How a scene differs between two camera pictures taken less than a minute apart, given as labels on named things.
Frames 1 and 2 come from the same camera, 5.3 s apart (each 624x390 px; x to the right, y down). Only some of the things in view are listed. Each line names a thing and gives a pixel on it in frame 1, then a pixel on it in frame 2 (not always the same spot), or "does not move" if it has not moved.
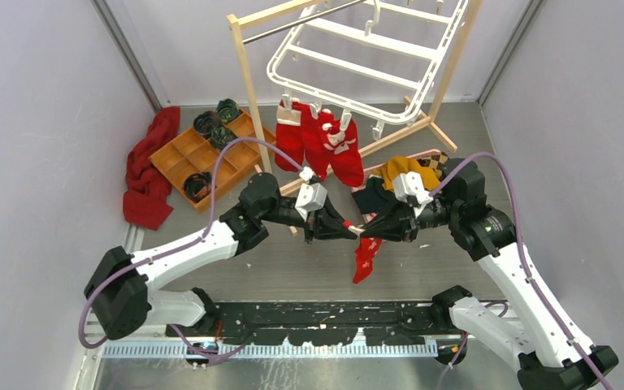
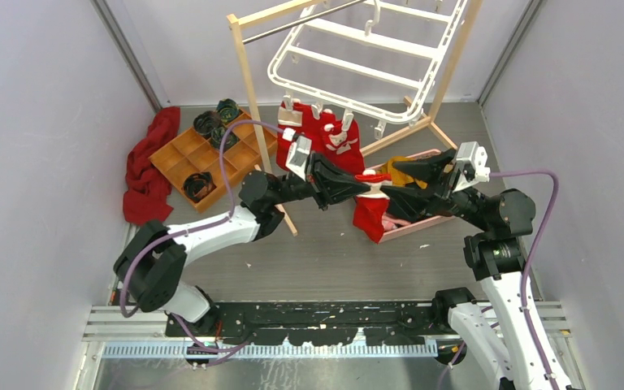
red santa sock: [365, 253] -> [371, 210]
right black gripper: [398, 223] -> [412, 199]
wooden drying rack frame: [434, 118] does not move
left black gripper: [326, 223] -> [328, 184]
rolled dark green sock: [220, 136] does not move
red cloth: [147, 197] does not move
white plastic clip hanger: [370, 62] does not move
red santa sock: [343, 149] does not move
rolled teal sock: [228, 109] does not move
